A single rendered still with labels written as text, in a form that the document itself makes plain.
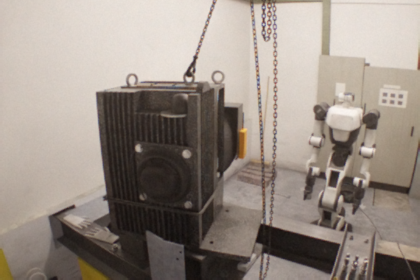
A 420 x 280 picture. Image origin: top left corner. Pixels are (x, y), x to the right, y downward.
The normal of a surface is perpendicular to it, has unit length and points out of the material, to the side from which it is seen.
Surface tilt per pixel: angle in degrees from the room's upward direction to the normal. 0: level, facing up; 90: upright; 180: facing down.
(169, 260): 90
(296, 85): 90
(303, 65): 90
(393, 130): 90
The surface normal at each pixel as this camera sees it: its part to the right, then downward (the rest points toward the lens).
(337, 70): -0.53, 0.21
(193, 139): -0.29, 0.23
